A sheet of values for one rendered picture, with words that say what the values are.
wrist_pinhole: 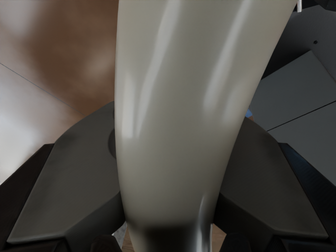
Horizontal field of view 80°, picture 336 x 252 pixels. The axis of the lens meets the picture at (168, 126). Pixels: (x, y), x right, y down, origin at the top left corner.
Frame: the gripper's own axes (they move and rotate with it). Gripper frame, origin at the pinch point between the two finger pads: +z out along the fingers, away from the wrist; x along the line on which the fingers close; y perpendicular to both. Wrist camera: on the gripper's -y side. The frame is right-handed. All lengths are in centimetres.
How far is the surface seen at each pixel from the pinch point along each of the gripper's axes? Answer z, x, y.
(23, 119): 156, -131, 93
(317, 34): 102, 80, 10
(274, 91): 95, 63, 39
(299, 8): 98, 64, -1
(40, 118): 152, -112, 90
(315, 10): 100, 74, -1
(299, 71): 95, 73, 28
